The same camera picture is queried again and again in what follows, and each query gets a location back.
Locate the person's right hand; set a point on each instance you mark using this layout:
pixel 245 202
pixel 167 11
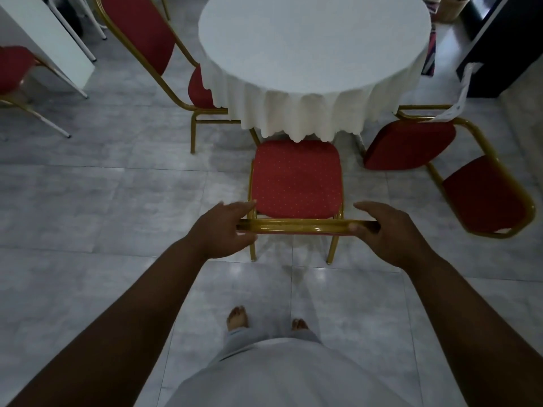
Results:
pixel 398 241

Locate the person's left hand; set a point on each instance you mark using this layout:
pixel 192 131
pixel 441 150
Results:
pixel 218 233

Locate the red cushioned gold frame chair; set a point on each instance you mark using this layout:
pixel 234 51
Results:
pixel 297 178
pixel 140 29

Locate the red gold chair legs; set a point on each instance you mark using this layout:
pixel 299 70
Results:
pixel 407 144

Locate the red chair white legs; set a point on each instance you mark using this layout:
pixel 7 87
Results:
pixel 15 65

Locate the person's left forearm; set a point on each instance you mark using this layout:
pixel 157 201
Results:
pixel 119 330

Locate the person's right forearm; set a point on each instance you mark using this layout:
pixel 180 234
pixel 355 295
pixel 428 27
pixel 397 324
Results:
pixel 479 334

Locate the person's left foot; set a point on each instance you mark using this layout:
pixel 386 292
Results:
pixel 236 317

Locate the person's foot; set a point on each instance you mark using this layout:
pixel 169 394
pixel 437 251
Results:
pixel 236 317
pixel 299 324

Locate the person's right foot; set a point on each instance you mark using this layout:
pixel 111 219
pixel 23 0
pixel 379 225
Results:
pixel 299 324

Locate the red navy striped rug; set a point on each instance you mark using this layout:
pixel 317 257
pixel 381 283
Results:
pixel 429 50

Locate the round table white tablecloth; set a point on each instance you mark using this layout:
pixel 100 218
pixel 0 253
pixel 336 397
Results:
pixel 314 46

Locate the beige woven plant pot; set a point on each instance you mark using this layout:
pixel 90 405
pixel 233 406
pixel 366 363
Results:
pixel 449 10

